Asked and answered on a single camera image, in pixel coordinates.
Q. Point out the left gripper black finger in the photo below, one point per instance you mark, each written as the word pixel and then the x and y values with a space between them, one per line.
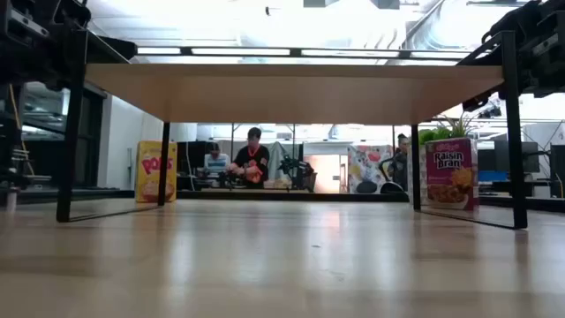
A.
pixel 117 47

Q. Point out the black background robot arm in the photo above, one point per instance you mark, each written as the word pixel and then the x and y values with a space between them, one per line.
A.
pixel 296 170

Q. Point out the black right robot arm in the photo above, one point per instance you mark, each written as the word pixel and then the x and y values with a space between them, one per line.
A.
pixel 556 9

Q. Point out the colourful floral cloth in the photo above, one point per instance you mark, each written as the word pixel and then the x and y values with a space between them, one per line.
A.
pixel 366 168

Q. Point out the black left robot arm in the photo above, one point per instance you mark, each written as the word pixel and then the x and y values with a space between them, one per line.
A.
pixel 4 4

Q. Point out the black office chair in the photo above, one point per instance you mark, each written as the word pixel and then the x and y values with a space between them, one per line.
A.
pixel 390 189

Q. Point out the black computer monitor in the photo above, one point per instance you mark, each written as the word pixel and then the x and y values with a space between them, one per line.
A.
pixel 192 161
pixel 516 156

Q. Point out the person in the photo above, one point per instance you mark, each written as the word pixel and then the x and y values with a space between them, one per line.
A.
pixel 216 163
pixel 251 161
pixel 401 168

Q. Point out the purple Raisin Bran cereal box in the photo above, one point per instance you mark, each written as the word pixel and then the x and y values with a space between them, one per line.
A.
pixel 450 176

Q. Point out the grey hanging cloth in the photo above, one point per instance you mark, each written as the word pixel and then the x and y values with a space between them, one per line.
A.
pixel 277 159

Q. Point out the pale orange board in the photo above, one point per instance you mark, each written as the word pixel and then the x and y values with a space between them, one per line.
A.
pixel 322 172

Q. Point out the yellow Corn Pops cereal box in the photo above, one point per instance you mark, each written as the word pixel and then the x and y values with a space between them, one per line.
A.
pixel 148 176

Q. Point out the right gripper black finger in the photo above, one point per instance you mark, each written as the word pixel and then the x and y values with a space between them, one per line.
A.
pixel 476 100

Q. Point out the small white cylinder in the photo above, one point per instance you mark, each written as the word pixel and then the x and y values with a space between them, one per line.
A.
pixel 11 201

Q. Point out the green plant in patterned pot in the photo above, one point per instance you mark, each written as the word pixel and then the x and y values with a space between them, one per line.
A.
pixel 437 132

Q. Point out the wooden shelf with black legs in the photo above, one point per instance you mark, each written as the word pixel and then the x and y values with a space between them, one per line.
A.
pixel 291 93

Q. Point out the black aluminium rig frame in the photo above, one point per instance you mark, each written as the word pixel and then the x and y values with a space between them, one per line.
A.
pixel 265 195

